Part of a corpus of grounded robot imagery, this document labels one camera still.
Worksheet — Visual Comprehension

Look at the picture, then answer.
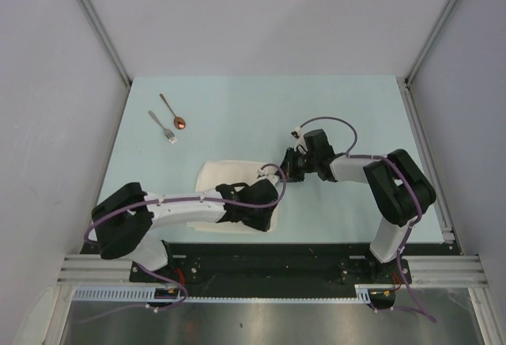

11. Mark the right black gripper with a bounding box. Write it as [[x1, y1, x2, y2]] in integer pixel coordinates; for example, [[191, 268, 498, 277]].
[[276, 147, 319, 183]]

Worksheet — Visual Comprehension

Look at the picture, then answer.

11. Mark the white cloth napkin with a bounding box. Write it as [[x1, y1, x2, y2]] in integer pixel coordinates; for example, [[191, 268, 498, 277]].
[[187, 160, 280, 235]]

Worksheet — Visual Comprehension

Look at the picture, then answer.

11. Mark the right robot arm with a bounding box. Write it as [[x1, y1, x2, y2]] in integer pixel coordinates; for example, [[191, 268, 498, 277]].
[[281, 128, 436, 282]]

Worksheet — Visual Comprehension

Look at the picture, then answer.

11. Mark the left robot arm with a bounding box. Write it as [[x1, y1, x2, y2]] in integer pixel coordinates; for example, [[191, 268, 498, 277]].
[[87, 175, 285, 282]]

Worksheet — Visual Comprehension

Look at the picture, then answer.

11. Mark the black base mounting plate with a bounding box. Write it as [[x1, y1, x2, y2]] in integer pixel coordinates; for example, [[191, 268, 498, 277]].
[[81, 241, 462, 301]]

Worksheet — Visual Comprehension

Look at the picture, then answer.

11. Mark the silver fork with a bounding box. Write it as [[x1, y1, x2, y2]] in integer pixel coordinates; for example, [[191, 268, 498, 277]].
[[148, 110, 177, 144]]

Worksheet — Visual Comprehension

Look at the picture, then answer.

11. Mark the copper spoon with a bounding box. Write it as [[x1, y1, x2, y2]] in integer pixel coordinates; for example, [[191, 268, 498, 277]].
[[159, 93, 187, 130]]

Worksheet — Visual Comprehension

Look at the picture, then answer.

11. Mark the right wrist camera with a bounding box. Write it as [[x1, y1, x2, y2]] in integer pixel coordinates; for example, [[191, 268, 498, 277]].
[[291, 127, 307, 153]]

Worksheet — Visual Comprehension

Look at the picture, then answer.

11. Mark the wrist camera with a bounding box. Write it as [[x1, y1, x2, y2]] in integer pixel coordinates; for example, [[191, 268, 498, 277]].
[[291, 127, 307, 153], [257, 167, 280, 185]]

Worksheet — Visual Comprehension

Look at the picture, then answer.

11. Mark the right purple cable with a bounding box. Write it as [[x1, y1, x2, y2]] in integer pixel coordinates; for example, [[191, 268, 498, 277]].
[[298, 116, 438, 324]]

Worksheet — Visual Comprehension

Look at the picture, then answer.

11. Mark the purple cable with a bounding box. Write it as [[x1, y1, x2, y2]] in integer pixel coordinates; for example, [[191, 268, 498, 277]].
[[298, 116, 438, 324], [83, 162, 288, 322]]

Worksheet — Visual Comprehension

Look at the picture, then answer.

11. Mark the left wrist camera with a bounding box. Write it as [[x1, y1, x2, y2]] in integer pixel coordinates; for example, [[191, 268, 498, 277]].
[[257, 167, 280, 185]]

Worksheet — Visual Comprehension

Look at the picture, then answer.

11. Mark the white slotted cable duct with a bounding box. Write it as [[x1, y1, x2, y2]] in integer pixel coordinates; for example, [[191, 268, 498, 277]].
[[72, 286, 393, 305]]

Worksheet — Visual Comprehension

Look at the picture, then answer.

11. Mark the aluminium cross rail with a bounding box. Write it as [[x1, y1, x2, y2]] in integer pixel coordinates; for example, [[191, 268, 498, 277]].
[[58, 255, 489, 288]]

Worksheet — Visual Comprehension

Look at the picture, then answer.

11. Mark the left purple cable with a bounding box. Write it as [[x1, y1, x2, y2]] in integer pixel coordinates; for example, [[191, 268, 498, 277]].
[[83, 162, 288, 322]]

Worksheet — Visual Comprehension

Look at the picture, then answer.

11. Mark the right aluminium frame post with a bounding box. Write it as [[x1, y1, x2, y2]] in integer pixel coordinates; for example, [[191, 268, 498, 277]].
[[404, 0, 461, 88]]

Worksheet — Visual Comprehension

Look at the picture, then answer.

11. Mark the aluminium frame post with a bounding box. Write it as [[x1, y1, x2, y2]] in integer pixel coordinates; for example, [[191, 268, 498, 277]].
[[76, 0, 133, 89], [404, 0, 461, 88]]

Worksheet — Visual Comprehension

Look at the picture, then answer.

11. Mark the left aluminium frame post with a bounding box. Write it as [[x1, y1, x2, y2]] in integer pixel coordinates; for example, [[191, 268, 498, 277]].
[[76, 0, 133, 89]]

